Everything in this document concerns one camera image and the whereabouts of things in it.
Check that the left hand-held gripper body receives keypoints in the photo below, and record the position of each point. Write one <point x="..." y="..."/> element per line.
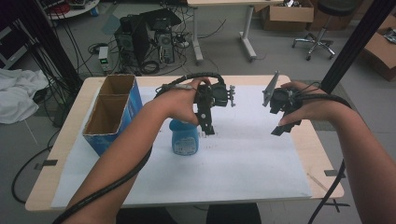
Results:
<point x="219" y="95"/>

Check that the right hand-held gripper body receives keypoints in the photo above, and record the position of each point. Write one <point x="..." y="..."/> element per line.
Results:
<point x="281" y="98"/>

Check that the blue plastic bottle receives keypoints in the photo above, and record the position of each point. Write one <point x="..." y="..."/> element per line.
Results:
<point x="185" y="140"/>

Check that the person's right hand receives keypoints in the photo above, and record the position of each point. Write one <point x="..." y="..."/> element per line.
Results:
<point x="317" y="105"/>

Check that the person's left hand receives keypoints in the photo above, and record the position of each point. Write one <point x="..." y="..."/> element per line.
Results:
<point x="177" y="102"/>

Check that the wooden table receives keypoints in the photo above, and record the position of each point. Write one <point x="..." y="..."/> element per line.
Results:
<point x="311" y="146"/>

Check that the white table sheet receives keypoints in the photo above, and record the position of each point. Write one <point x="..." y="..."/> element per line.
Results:
<point x="233" y="168"/>

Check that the white desk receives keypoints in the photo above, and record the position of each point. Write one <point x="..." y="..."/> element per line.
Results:
<point x="249" y="37"/>

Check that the black office stool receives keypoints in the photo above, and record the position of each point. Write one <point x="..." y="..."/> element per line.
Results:
<point x="320" y="40"/>

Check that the small computer tower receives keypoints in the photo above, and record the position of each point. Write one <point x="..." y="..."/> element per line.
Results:
<point x="165" y="46"/>

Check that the person's dark trousers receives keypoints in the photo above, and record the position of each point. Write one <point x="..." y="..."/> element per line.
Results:
<point x="233" y="214"/>

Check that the blue cardboard box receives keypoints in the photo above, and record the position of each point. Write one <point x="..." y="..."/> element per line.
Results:
<point x="107" y="115"/>

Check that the black computer tower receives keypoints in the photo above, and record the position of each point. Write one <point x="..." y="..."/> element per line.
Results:
<point x="132" y="40"/>

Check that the large brown cardboard box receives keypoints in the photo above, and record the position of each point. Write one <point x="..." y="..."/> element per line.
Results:
<point x="381" y="53"/>

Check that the grey power supply unit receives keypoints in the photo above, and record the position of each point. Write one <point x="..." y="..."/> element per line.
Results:
<point x="104" y="59"/>

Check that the round white table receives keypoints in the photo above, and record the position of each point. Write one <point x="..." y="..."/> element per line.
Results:
<point x="77" y="9"/>

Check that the white cloth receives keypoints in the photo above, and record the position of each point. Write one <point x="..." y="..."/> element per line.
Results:
<point x="18" y="93"/>

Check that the black metal post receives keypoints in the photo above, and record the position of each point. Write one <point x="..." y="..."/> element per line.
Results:
<point x="351" y="43"/>
<point x="53" y="46"/>

